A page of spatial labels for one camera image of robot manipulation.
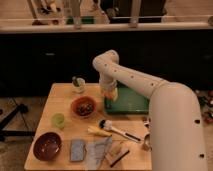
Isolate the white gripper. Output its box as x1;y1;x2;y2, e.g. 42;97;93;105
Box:
100;81;117;97

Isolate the apple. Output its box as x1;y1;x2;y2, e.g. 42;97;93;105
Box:
104;89;118;101

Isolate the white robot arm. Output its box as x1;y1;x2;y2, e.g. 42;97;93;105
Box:
93;50;208;171

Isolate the orange bowl with food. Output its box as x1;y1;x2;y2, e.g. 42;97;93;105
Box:
71;96;96;118

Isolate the purple bowl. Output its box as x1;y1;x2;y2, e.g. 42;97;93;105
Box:
33;132;62;161

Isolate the green cutting board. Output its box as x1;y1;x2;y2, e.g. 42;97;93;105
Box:
104;83;149;115

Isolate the yellow banana toy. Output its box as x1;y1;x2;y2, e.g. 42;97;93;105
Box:
88;126;111;137

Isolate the grey cloth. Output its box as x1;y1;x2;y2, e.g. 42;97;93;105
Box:
85;137;112;170

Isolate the green plastic cup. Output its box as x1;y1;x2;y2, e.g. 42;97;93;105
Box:
51;113;65;129

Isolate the wooden block with black strip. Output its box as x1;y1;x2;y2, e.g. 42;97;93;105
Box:
105;141;130;167

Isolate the blue sponge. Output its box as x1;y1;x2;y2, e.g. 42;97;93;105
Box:
70;139;85;162

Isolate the black tripod stand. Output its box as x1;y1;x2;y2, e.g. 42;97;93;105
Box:
0;99;35;142

